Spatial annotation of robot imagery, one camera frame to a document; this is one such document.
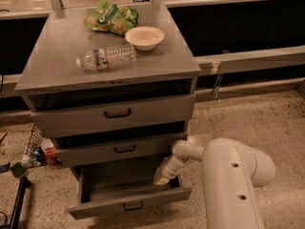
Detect white bowl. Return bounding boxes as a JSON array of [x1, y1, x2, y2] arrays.
[[125, 26, 164, 52]]

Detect clear plastic water bottle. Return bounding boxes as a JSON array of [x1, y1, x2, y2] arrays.
[[75, 44, 136, 72]]

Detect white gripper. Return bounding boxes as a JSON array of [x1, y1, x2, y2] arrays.
[[153, 155, 191, 186]]

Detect grey top drawer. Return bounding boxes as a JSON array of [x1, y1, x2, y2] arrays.
[[31, 94, 194, 137]]

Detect wire basket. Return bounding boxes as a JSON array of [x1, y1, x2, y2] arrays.
[[24, 124, 43, 156]]

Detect grey middle drawer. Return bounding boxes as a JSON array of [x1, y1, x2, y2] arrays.
[[56, 133, 188, 167]]

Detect green snack bag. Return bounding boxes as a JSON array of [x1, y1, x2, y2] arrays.
[[84, 0, 138, 36]]

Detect black stand leg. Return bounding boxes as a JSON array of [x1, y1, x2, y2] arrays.
[[9, 177, 31, 229]]

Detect grey bottom drawer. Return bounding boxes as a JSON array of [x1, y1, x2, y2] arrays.
[[67, 154, 192, 219]]

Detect grey drawer cabinet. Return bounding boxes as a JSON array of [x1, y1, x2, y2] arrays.
[[14, 3, 202, 113]]

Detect grey drawer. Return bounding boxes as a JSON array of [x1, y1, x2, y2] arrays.
[[31, 94, 194, 137], [67, 154, 192, 219], [56, 133, 188, 167]]

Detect white small bottle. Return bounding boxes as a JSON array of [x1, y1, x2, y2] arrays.
[[21, 155, 32, 168]]

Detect blue can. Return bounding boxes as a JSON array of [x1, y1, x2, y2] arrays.
[[32, 147, 45, 167]]

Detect green sponge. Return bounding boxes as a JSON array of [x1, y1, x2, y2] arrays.
[[10, 162, 28, 178]]

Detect grey barrier rail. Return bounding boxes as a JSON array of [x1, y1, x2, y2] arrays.
[[196, 45, 305, 75]]

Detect red snack packet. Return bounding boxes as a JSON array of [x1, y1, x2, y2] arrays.
[[41, 138, 60, 165]]

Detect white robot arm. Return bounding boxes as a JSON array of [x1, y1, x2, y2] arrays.
[[153, 137, 275, 229]]

